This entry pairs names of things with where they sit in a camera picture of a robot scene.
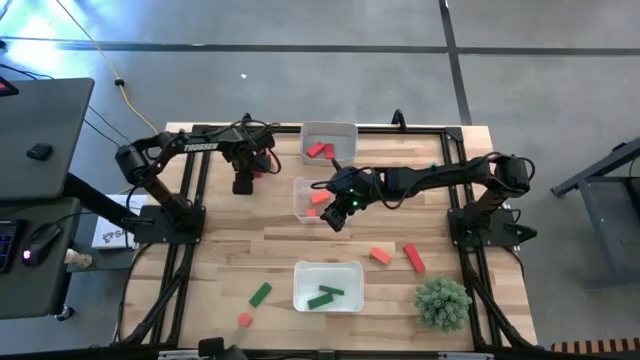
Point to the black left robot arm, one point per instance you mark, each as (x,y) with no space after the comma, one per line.
(162,195)

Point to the clear plastic bin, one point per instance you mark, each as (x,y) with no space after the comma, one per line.
(302,192)

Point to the dark gray desk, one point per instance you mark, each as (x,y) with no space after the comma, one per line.
(35,295)

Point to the black desk support bar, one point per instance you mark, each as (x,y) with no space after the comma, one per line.
(100,200)

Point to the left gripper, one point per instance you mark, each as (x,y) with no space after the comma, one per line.
(242,182)

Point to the white paper with logo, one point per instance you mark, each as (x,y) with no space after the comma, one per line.
(112,237)

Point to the small orange wooden block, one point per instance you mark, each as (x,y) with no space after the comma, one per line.
(245,319)
(311,212)

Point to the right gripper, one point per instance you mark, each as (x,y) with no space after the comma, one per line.
(350,210)

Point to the artificial green potted plant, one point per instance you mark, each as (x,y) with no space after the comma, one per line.
(443,303)

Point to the red wooden block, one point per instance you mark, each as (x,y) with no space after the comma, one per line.
(329,151)
(258,174)
(315,149)
(414,258)

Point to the black and tan striped bar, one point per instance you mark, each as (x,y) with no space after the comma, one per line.
(595,346)

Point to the silver bracket plate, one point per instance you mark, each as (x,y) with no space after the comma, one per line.
(465,356)
(175,354)

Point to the black desk caster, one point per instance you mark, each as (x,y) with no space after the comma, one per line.
(64,313)

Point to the white plastic bin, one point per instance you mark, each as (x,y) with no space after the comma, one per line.
(305,280)

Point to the black triangular frame bracket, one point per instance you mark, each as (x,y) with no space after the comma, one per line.
(246,119)
(398,119)

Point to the black device with red light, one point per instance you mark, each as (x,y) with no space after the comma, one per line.
(7,87)

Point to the small white rounded object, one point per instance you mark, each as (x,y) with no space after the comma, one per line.
(79,258)

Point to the black computer mouse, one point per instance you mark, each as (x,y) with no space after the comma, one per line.
(40,245)

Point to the gray plastic bin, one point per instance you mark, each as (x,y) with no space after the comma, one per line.
(342,142)

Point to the black keyboard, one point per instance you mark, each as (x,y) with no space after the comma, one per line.
(6,245)

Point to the small black puck device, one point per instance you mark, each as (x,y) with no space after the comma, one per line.
(40,151)

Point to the gray metal stand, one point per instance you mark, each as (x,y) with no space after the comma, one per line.
(602,230)

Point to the black aluminium table frame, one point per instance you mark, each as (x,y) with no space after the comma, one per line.
(360,356)

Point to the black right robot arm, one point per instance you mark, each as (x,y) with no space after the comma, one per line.
(440,177)

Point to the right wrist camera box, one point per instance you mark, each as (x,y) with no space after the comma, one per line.
(350,182)

